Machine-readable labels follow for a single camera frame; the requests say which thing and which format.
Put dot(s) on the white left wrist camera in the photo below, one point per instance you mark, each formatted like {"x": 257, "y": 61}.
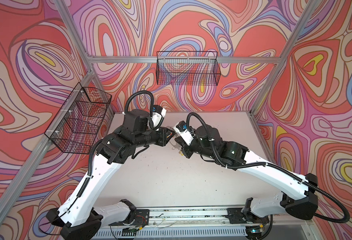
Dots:
{"x": 158, "y": 115}

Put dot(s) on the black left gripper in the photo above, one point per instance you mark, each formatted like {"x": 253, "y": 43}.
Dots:
{"x": 163, "y": 135}

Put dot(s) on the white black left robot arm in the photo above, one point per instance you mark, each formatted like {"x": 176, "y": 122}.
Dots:
{"x": 78, "y": 217}

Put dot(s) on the aluminium frame extrusion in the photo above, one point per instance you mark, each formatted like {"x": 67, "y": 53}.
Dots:
{"x": 221, "y": 59}

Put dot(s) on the black wire basket left wall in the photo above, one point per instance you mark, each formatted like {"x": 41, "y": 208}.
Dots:
{"x": 76, "y": 132}

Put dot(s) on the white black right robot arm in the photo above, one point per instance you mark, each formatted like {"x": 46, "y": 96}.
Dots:
{"x": 294, "y": 197}

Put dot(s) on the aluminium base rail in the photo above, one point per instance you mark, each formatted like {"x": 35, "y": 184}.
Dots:
{"x": 198, "y": 223}

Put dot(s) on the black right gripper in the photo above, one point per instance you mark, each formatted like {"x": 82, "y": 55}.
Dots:
{"x": 188, "y": 152}

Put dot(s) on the black wire basket wall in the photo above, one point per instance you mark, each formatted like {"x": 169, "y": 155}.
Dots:
{"x": 187, "y": 68}
{"x": 76, "y": 132}

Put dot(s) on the grey keyring with yellow grip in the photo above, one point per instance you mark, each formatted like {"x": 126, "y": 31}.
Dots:
{"x": 174, "y": 144}

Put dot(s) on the black wire basket back wall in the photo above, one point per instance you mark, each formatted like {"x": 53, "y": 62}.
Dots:
{"x": 187, "y": 68}

